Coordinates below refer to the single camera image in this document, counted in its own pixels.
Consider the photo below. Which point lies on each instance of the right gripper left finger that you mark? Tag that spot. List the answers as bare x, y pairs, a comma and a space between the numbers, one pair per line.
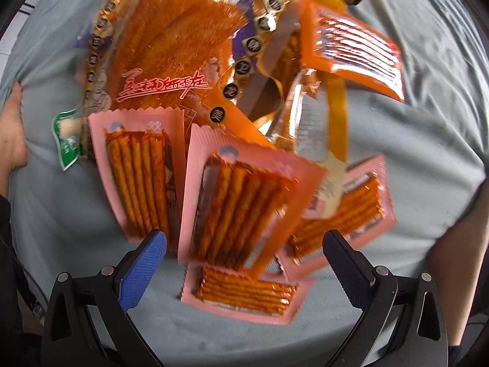
87, 321

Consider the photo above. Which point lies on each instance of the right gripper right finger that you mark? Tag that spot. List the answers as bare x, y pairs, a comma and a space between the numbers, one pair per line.
419, 337

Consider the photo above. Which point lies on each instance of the pink snack pack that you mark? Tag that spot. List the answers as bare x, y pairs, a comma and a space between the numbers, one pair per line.
364, 213
270, 300
241, 201
141, 158

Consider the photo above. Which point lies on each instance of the pink snack pack bottom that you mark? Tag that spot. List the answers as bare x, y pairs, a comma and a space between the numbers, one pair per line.
270, 300

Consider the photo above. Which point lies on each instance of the clear yellow snack bag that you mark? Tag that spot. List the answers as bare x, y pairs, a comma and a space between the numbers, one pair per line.
311, 119

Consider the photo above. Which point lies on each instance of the orange snack pack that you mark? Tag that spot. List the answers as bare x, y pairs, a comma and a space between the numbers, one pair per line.
341, 45

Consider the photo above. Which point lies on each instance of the large clear spicy strip bag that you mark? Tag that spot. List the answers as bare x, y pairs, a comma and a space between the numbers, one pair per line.
194, 55

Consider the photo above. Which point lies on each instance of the person's right foot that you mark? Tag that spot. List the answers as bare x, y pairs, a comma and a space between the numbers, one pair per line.
455, 262

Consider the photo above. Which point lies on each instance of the person's foot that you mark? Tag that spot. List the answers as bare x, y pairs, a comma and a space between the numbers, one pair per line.
455, 262
13, 147

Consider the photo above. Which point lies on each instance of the light blue bed sheet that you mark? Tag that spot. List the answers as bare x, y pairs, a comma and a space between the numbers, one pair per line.
435, 143

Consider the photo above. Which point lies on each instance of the person's left foot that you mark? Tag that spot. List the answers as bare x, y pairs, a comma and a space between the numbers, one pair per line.
13, 147

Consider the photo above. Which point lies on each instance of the green white snack packet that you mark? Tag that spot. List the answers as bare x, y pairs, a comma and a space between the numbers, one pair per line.
66, 130

